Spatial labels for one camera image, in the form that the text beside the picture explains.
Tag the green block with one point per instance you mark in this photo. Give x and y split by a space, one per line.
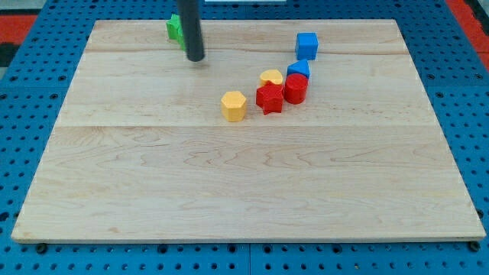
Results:
175 31

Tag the blue cube block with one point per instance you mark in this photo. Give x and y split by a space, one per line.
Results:
307 45

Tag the yellow heart block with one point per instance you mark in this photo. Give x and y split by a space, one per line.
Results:
271 77

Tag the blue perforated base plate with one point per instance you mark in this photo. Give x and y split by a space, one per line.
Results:
32 89

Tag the black cylindrical robot arm rod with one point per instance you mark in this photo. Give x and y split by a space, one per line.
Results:
191 28

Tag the blue triangular block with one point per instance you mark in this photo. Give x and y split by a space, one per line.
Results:
300 67

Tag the red cylinder block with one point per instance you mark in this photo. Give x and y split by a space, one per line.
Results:
295 90

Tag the light wooden board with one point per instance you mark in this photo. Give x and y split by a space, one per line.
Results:
141 153

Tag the yellow hexagon block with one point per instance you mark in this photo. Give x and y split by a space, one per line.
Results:
233 106

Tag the red star block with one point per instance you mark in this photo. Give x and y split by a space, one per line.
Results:
270 99

